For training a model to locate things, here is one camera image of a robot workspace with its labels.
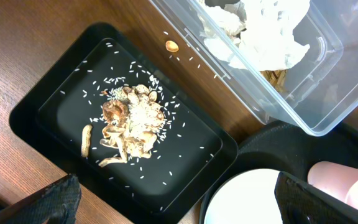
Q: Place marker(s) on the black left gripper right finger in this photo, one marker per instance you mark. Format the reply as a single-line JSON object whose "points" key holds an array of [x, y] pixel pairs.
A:
{"points": [[300, 202]]}

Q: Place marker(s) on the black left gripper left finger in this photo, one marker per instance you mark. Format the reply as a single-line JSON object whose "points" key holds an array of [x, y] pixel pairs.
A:
{"points": [[56, 203]]}

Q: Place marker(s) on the grey plate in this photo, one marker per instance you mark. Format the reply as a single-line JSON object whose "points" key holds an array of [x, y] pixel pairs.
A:
{"points": [[246, 198]]}

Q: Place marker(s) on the pink cup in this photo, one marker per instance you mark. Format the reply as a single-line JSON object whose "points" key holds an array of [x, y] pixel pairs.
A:
{"points": [[338, 181]]}

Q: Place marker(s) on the rice and food scraps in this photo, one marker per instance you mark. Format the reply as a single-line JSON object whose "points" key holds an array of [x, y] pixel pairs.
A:
{"points": [[131, 127]]}

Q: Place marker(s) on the white napkin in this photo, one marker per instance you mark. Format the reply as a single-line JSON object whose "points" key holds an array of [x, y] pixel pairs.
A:
{"points": [[263, 30]]}

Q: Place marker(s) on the black round tray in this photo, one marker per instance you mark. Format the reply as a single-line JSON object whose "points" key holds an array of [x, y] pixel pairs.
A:
{"points": [[285, 147]]}

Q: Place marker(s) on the black rectangular tray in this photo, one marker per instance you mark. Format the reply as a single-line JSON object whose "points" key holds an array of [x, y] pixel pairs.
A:
{"points": [[29, 121]]}

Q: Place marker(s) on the clear plastic bin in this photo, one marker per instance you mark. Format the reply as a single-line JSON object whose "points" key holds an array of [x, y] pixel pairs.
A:
{"points": [[316, 94]]}

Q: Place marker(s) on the food crumb on table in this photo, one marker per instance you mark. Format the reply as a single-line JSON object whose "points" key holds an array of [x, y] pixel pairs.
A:
{"points": [[171, 46]]}

